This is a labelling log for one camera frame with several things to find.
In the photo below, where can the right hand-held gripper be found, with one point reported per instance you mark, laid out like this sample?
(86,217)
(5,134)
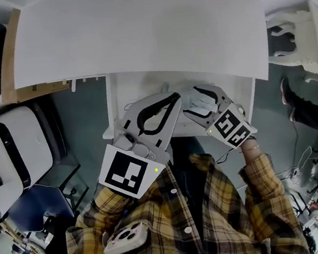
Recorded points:
(231,127)

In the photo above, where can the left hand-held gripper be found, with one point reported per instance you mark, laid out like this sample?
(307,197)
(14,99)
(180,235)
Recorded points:
(125,173)

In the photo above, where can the person's right forearm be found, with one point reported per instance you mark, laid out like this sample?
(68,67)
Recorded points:
(260,171)

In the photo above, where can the person's left forearm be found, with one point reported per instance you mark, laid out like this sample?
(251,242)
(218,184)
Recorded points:
(113,200)

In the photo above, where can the yellow plaid shirt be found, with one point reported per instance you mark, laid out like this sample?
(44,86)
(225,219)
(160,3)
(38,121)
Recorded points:
(171,223)

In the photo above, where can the white ornate chair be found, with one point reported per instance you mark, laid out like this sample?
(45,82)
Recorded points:
(303,34)

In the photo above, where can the white smartphone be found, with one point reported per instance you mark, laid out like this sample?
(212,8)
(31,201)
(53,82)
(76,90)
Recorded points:
(126,239)

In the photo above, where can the blue chair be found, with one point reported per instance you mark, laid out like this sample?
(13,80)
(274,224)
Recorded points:
(39,209)

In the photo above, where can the wooden side panel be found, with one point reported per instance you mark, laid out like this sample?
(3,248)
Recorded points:
(9,70)

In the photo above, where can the black frame glass table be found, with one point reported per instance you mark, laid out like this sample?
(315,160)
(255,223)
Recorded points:
(67,182)

